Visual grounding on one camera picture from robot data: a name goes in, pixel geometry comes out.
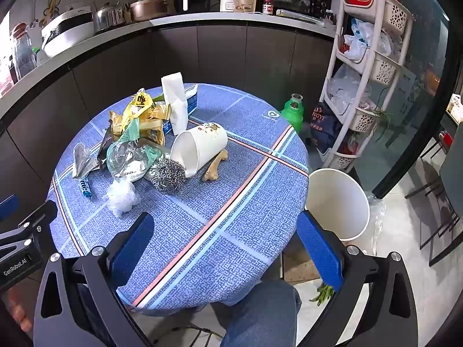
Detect white paper cup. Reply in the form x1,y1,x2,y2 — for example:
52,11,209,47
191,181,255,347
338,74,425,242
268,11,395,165
170,122,229,179

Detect white black cooking appliance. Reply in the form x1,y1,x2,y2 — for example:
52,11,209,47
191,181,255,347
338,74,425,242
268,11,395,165
40,6,96,58

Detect silver foil bag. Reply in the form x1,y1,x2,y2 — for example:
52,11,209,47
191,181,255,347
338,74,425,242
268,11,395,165
106,140,160,182

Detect grey foil wrapper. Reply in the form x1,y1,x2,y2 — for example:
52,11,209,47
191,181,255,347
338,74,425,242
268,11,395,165
71,142,102,180

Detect person's left hand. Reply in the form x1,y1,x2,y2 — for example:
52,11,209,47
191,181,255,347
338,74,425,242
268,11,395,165
5,290,34,334

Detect crumpled clear plastic film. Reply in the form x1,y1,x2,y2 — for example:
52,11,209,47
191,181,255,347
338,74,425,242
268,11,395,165
106,179,140,218

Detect white tissue pack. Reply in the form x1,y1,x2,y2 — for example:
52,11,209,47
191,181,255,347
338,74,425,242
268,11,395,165
161,72,189,136

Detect person's leg in jeans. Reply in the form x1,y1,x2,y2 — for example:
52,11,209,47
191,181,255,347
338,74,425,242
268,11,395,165
220,279,303,347

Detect copper pot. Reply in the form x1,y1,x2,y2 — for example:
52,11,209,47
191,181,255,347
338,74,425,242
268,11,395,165
129,0,169,23

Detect white trash bin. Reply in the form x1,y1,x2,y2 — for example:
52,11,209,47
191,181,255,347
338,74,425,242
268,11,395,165
305,168,371,241

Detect blue white tissue package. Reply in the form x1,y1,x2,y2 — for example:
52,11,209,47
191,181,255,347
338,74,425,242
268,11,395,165
163,84,199,134

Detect dark blue bag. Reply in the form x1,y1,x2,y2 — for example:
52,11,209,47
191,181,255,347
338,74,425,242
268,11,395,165
309,101,343,153

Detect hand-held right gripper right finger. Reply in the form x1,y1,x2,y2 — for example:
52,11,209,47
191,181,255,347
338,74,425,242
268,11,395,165
296,210,419,347

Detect yellow snack wrapper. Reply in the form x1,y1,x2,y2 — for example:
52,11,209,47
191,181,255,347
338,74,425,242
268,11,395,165
109,88,171,146

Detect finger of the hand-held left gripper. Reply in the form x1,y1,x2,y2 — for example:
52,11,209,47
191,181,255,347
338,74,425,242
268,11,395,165
14,200,58,240
0,194,20,222

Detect teal plastic wrapper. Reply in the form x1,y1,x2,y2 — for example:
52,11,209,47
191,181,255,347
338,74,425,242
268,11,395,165
115,119,141,142

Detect steel wool scrubber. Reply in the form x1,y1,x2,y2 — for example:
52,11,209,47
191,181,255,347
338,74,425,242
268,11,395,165
150,157,187,195

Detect glass jar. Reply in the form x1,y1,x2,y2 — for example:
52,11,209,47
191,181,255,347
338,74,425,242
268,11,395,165
10,23,37,81

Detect steel kettle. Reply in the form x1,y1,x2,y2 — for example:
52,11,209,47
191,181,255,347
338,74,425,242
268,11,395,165
91,0,126,32

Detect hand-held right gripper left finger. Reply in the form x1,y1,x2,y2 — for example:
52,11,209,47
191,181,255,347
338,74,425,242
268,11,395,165
33,211,155,347

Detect green vegetable stalks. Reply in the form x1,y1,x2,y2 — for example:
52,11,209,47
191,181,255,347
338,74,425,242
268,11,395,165
310,283,335,304

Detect clear plastic bag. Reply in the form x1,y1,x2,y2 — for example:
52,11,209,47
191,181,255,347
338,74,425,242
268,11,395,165
366,191,388,255

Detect brown snack wrapper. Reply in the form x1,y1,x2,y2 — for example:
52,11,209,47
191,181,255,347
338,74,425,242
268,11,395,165
97,123,117,163

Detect blue candy wrapper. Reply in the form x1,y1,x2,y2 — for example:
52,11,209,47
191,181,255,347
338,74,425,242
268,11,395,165
78,177,95,200

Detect bone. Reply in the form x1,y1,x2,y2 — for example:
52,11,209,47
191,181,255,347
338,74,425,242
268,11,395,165
201,148,229,182

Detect green plastic bottle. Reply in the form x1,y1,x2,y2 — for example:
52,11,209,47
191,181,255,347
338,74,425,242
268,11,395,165
281,93,305,133

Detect blue plaid tablecloth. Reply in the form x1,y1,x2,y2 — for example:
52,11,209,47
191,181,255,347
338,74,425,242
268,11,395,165
46,83,310,311

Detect white storage rack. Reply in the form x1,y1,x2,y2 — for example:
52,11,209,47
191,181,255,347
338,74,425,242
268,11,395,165
320,0,414,171

